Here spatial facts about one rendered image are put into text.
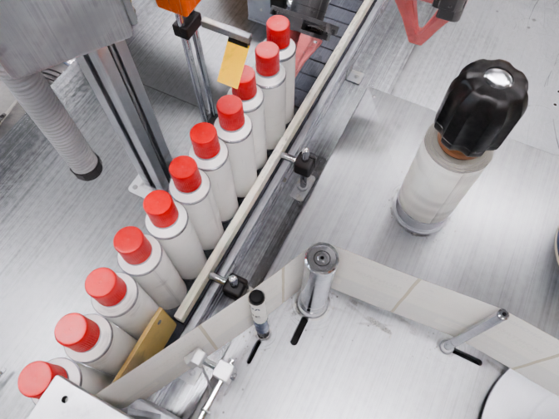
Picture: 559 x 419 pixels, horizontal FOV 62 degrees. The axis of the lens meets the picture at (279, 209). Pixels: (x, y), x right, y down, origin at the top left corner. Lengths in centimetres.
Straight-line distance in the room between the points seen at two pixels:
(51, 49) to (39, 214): 55
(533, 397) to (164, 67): 85
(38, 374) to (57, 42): 30
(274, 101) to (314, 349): 36
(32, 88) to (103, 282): 20
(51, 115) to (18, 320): 42
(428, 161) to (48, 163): 66
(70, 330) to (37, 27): 28
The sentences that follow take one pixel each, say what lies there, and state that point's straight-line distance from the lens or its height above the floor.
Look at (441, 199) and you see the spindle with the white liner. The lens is 65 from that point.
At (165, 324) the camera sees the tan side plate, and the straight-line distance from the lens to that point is 63.
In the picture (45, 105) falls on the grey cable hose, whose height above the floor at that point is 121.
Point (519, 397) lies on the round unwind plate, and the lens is 72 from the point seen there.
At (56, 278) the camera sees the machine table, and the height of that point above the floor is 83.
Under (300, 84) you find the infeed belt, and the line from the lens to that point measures 88.
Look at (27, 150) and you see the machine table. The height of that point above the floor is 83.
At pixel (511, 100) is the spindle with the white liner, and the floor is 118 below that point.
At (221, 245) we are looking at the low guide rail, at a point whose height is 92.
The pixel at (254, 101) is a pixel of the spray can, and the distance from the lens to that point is 64.
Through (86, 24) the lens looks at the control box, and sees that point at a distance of 37.
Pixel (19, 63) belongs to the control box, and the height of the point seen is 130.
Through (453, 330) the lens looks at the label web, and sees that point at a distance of 65.
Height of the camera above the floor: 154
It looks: 64 degrees down
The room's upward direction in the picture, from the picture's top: 1 degrees counter-clockwise
